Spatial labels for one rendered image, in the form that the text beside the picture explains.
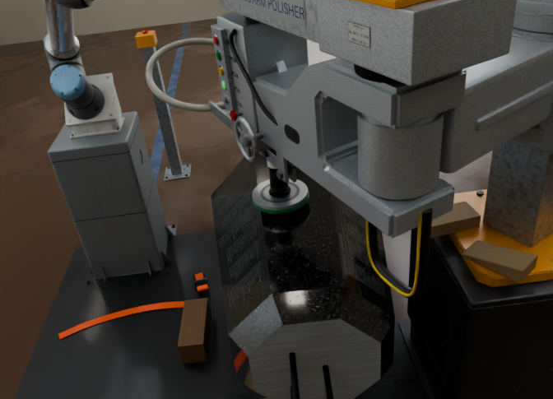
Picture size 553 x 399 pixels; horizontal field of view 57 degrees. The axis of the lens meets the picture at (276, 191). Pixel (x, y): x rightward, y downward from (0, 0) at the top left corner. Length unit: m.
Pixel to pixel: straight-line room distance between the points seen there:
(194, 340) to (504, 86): 1.73
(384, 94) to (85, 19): 8.06
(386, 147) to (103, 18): 7.94
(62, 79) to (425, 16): 1.96
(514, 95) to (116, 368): 2.06
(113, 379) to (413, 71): 2.07
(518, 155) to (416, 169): 0.65
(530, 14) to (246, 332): 1.21
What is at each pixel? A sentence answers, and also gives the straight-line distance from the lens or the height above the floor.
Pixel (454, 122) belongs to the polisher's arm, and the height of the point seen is 1.40.
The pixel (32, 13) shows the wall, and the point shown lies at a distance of 9.15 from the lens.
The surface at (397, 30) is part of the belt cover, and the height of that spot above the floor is 1.66.
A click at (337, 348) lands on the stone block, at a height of 0.65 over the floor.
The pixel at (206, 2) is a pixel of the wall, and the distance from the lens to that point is 8.63.
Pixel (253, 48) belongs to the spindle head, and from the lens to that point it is 1.59.
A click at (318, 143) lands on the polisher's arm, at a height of 1.30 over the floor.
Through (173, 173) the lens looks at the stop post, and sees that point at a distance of 4.03.
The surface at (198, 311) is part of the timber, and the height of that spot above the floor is 0.14.
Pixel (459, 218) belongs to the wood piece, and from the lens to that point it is 1.90.
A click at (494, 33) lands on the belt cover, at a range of 1.08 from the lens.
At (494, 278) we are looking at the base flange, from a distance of 1.75.
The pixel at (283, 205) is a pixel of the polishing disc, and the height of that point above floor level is 0.88.
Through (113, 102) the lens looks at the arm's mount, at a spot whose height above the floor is 0.99.
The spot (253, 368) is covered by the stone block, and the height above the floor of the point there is 0.59.
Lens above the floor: 1.92
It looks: 32 degrees down
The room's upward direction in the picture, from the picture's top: 7 degrees counter-clockwise
